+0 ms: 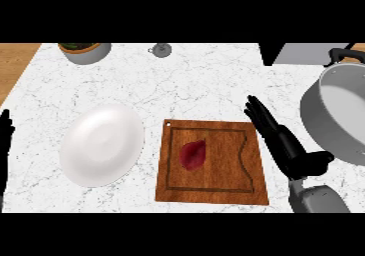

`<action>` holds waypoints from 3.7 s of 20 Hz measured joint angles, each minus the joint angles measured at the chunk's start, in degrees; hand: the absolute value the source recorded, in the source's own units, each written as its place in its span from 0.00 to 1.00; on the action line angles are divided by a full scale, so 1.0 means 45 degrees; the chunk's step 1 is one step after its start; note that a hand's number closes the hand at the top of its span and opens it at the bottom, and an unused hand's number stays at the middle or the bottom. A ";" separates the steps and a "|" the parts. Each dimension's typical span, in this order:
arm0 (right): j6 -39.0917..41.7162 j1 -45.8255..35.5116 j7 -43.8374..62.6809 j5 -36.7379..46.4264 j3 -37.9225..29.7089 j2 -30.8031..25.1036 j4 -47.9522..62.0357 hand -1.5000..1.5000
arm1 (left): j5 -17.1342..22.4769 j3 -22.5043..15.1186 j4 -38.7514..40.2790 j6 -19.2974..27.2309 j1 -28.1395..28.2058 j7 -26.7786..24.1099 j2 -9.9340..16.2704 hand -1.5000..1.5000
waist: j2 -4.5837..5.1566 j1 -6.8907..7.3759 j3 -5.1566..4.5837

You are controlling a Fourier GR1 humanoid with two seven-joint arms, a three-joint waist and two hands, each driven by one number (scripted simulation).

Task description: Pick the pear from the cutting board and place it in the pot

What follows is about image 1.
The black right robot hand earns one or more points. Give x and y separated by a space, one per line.
283 143

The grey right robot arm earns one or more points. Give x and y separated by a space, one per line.
316 198

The grey metal pot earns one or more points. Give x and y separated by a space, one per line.
341 110

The brown wooden cutting board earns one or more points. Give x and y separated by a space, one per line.
212 162

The grey plant pot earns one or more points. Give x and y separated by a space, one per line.
85 52

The white oval plate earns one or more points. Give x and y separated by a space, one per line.
101 144

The grey appliance with dark side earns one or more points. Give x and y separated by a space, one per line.
308 53

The small grey round object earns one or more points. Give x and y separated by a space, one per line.
161 50

